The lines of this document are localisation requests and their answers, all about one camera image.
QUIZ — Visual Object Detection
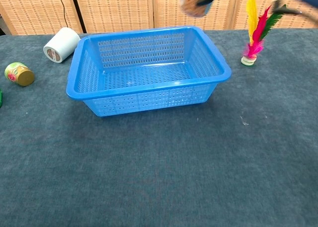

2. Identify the clear jar with brown pellets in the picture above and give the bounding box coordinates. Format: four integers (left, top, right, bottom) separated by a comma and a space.
180, 0, 213, 17

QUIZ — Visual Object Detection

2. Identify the colourful feather shuttlecock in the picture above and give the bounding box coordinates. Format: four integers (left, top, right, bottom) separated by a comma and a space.
240, 0, 287, 67

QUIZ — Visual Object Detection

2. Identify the pale blue mug with handle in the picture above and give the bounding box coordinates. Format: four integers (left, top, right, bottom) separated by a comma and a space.
43, 27, 81, 63

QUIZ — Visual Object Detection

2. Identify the small floral printed cup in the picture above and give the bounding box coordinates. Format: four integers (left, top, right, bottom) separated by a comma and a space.
4, 62, 35, 87

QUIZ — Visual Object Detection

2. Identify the blue perforated plastic basket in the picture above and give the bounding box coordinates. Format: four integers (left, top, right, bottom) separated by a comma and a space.
66, 25, 232, 118

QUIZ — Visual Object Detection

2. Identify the dark blue table mat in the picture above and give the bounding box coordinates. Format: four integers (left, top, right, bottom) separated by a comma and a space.
0, 28, 318, 227

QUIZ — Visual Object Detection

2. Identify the thin black hanging cable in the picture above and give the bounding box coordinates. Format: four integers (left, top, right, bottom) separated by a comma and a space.
58, 0, 67, 29

